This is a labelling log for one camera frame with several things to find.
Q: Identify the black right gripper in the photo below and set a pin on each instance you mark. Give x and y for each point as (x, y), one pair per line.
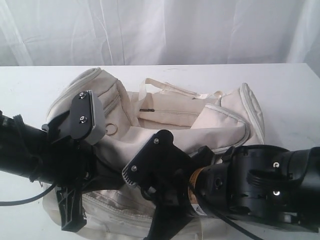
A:
(173, 210)

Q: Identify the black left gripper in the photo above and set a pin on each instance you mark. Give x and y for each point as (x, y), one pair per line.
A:
(64, 156)

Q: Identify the cream fabric duffel bag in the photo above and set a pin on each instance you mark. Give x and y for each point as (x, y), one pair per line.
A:
(216, 120)

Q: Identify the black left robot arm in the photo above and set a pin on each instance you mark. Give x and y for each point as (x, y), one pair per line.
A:
(17, 148)

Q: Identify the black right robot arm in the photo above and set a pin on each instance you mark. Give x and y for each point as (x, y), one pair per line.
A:
(257, 184)

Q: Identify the white curtain backdrop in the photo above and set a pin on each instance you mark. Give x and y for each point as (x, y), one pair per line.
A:
(158, 32)

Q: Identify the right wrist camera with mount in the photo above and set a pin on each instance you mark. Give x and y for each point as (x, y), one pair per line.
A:
(154, 166)

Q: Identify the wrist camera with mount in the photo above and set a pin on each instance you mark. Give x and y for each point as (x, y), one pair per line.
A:
(154, 166)
(83, 120)

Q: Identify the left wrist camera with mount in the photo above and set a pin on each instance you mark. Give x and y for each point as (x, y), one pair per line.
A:
(83, 120)

